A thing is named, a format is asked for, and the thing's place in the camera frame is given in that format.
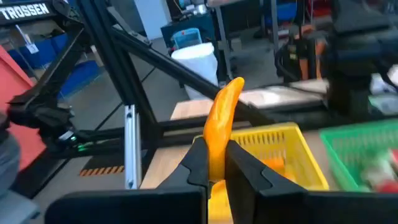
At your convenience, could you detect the light blue translucent box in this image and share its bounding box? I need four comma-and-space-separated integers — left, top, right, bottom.
170, 27, 203, 50

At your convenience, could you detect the person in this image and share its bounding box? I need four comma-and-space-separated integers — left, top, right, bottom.
0, 130, 21, 198

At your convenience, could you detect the yellow plastic basket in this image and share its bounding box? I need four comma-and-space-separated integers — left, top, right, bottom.
192, 121, 330, 191

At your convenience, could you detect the blue storage bin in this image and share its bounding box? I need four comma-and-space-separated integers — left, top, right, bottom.
58, 60, 103, 97
7, 34, 68, 69

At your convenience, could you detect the red cabinet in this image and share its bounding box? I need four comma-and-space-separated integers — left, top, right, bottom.
0, 45, 47, 172

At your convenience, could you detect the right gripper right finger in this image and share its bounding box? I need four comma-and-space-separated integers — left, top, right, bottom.
226, 139, 308, 224

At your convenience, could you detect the orange black vacuum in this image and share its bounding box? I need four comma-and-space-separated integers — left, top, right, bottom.
275, 24, 327, 83

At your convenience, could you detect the green plastic basket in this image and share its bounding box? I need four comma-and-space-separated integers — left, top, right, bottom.
319, 119, 398, 192

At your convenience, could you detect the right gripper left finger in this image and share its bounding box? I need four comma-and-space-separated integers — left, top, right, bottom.
157, 136, 210, 189

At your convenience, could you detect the white plastic bucket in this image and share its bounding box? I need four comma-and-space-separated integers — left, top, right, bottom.
170, 42, 219, 100

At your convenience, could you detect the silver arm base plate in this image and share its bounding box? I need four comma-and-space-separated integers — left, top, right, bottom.
239, 85, 324, 110

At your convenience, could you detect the hazard striped black platform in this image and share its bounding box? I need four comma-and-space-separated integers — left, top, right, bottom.
79, 155, 126, 177

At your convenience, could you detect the orange chili pepper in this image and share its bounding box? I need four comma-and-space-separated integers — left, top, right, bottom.
203, 77, 246, 224
261, 157, 296, 183

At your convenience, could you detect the silver aluminium post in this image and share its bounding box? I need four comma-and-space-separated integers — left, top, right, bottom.
124, 104, 143, 190

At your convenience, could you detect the red cap mushroom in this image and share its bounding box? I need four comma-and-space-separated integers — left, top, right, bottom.
374, 180, 398, 194

